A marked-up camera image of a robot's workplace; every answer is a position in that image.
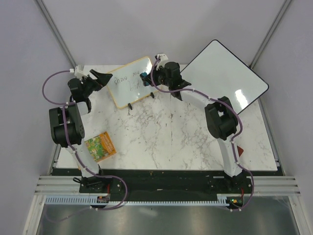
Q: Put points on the aluminium front rail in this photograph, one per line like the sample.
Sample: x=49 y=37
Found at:
x=263 y=186

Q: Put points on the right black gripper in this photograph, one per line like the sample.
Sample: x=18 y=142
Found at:
x=155 y=73

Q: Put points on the red brown square block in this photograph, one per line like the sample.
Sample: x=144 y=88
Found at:
x=240 y=151

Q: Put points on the orange green picture book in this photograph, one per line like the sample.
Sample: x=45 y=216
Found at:
x=100 y=147

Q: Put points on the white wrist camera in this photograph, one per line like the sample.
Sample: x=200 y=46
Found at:
x=161 y=60
x=78 y=71

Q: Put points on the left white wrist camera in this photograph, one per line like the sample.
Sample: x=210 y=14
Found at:
x=78 y=71

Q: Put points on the black framed large whiteboard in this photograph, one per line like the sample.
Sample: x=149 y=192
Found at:
x=218 y=72

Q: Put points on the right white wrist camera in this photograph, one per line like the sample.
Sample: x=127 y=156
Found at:
x=161 y=60

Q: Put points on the yellow framed small whiteboard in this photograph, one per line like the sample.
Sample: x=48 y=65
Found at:
x=126 y=86

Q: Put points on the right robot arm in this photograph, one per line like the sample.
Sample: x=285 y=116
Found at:
x=222 y=121

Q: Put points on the left aluminium frame post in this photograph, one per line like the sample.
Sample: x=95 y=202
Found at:
x=55 y=31

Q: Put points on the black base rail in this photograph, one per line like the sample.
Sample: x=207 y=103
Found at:
x=163 y=187

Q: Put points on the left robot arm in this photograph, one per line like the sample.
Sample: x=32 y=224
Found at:
x=66 y=125

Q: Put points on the aluminium frame post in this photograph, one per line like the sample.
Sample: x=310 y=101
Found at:
x=271 y=31
x=55 y=31

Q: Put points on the blue heart eraser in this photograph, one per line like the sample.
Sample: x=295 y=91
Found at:
x=145 y=79

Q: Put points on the right aluminium frame post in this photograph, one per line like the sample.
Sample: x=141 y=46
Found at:
x=271 y=31

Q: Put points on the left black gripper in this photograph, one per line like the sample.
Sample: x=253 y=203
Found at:
x=103 y=78

